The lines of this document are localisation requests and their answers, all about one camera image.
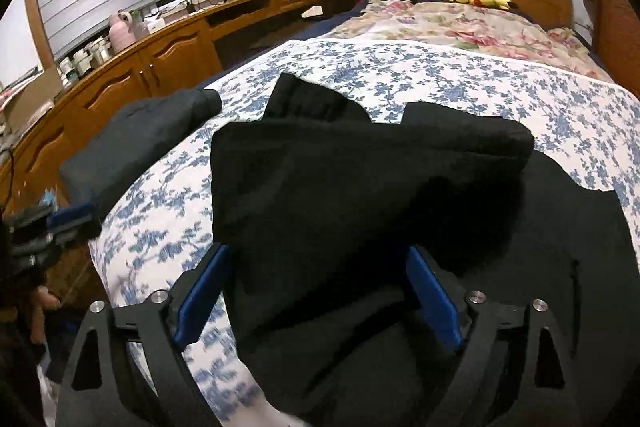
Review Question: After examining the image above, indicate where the black coat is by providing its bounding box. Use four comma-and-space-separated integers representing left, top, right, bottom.
210, 72, 640, 427

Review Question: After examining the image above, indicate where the pink floral quilt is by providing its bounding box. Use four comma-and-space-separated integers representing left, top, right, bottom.
332, 0, 613, 82

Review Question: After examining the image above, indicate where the wooden louvered wardrobe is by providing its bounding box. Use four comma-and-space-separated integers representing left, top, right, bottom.
575, 0, 640, 98

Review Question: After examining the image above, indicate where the wooden desk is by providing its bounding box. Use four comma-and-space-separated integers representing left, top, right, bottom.
0, 0, 323, 308

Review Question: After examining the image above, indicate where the person's left hand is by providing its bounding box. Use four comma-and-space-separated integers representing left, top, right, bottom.
27, 284, 63, 348

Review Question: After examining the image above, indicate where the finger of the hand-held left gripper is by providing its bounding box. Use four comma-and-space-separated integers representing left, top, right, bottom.
10, 222, 103, 260
10, 203, 101, 233

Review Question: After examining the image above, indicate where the pink kettle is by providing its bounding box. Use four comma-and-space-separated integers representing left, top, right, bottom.
109, 10, 136, 52

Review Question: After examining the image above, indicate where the dark grey garment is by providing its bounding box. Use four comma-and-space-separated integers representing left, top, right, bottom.
59, 88, 223, 223

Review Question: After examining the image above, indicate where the person's dark clothing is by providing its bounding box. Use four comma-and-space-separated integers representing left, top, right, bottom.
0, 307, 46, 427

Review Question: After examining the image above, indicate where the group of white jars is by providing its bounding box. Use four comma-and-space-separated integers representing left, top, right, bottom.
57, 37, 113, 82

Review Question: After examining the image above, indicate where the blue floral bed sheet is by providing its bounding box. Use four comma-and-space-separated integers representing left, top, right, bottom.
87, 38, 640, 427

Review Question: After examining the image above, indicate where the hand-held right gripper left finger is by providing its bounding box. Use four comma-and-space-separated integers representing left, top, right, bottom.
55, 243, 233, 427

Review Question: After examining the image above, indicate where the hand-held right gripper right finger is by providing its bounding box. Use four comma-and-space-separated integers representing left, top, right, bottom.
405, 246, 586, 427

